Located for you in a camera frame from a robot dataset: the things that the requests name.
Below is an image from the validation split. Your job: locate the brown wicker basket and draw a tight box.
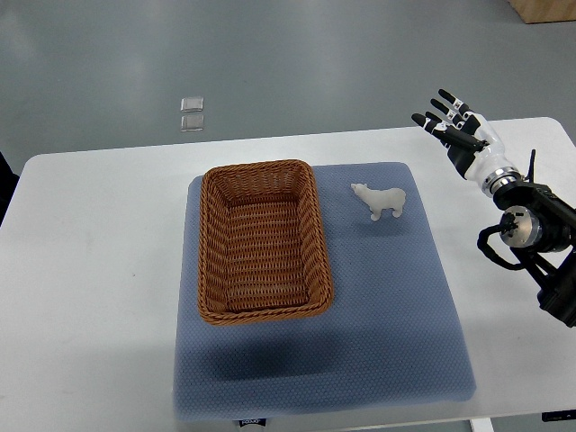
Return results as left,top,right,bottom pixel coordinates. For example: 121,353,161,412
197,159,334,326

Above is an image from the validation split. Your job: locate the blue foam mat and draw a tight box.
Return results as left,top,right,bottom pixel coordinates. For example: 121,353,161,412
173,162,475,422

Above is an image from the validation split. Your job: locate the dark label tag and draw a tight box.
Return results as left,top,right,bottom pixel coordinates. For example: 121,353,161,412
238,418,266,428

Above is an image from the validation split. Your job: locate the white bear figurine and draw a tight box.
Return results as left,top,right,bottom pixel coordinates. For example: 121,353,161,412
350,184,406,221

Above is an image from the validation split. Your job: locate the black table control panel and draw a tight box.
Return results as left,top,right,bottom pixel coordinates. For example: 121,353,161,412
541,409,576,422

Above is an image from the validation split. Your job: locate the upper metal floor plate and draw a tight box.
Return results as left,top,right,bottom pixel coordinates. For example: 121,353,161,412
180,96,204,113

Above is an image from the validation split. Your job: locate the brown cardboard box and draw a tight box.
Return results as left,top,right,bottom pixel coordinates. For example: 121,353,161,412
508,0,575,24

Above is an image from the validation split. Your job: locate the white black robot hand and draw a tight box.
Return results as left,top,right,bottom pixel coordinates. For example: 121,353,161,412
411,89,521,196

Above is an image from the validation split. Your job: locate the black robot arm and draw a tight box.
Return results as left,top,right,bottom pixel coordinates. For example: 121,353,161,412
477,150,575,328

